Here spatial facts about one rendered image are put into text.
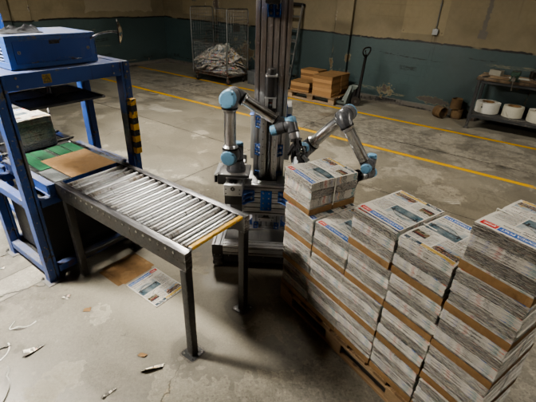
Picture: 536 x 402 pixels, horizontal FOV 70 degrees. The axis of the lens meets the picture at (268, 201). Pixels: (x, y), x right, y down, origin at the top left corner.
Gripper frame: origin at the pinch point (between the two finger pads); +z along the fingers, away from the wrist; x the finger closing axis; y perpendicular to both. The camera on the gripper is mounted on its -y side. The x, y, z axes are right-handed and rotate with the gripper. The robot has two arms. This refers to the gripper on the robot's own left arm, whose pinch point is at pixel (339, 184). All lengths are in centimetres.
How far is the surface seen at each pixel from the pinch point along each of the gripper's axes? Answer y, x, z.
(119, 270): -85, -95, 140
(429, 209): 21, 77, 11
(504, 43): 55, -201, -580
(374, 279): -13, 76, 43
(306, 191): 13.6, 16.6, 44.7
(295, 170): 20.9, 1.4, 42.3
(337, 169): 20.6, 13.2, 17.2
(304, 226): -11.4, 17.9, 45.0
